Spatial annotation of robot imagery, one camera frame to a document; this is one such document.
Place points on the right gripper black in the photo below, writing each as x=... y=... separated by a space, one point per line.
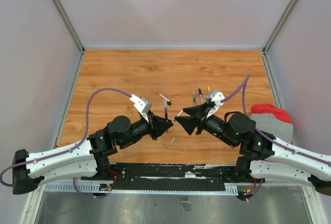
x=190 y=122

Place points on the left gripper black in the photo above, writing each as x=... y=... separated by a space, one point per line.
x=160 y=124

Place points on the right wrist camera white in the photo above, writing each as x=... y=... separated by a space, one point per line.
x=214 y=100

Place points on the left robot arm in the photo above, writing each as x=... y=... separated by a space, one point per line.
x=89 y=160

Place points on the white pen black end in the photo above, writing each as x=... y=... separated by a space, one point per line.
x=165 y=98

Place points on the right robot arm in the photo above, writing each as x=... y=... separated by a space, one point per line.
x=263 y=156

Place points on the red and grey cloth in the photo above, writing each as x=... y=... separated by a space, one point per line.
x=273 y=120

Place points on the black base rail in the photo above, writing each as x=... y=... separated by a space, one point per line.
x=177 y=177

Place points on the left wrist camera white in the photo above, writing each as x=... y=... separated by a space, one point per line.
x=142 y=105

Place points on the aluminium frame rail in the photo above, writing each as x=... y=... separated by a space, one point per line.
x=180 y=193

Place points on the purple gel pen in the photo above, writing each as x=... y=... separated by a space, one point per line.
x=165 y=106

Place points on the blue gel pen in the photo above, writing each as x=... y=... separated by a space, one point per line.
x=194 y=98

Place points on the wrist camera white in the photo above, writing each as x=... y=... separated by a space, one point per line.
x=142 y=105
x=214 y=100

